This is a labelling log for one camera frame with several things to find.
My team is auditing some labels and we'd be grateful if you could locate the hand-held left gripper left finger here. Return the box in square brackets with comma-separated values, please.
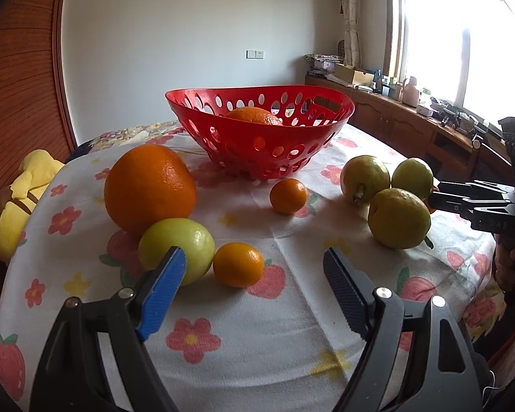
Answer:
[29, 247, 187, 412]

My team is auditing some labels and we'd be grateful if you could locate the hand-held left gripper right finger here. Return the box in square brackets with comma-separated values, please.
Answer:
[323, 247, 483, 412]

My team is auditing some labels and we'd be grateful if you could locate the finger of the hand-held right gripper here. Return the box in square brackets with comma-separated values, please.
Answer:
[437, 181, 515, 202]
[428, 192, 484, 229]

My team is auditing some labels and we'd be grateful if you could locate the yellow-green guava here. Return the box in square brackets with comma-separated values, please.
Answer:
[368, 188, 432, 250]
[138, 218, 216, 286]
[391, 158, 434, 201]
[340, 155, 391, 205]

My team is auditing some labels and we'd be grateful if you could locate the small tangerine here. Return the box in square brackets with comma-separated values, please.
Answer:
[213, 242, 265, 288]
[270, 179, 309, 215]

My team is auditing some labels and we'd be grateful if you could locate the large orange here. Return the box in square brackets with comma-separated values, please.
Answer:
[104, 144, 197, 236]
[225, 107, 283, 126]

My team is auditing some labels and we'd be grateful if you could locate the red perforated plastic basket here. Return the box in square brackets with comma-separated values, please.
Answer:
[165, 85, 355, 181]

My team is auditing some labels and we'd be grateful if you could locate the person's right hand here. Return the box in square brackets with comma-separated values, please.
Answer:
[493, 240, 515, 293]

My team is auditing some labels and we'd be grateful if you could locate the floral strawberry print tablecloth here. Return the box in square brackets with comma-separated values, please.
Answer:
[0, 120, 511, 412]

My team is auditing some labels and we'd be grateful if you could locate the long wooden cabinet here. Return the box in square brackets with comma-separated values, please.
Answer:
[305, 75, 515, 181]

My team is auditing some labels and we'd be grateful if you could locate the pale pink jug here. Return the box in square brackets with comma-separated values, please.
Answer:
[404, 76, 422, 106]

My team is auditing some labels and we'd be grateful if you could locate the wooden framed window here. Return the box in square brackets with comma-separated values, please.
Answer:
[385, 0, 515, 135]

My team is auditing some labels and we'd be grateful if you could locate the cardboard box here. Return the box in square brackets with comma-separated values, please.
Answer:
[335, 64, 375, 88]

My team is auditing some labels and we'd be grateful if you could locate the yellow plush toy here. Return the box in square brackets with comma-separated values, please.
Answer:
[0, 149, 65, 264]

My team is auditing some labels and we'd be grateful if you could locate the folded patterned cloth stack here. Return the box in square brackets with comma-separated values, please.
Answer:
[305, 54, 345, 75]

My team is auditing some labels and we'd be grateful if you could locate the patterned beige curtain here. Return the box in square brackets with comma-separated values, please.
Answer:
[337, 0, 364, 68]

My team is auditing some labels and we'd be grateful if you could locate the wooden slatted wardrobe door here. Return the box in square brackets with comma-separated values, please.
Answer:
[0, 0, 79, 228]

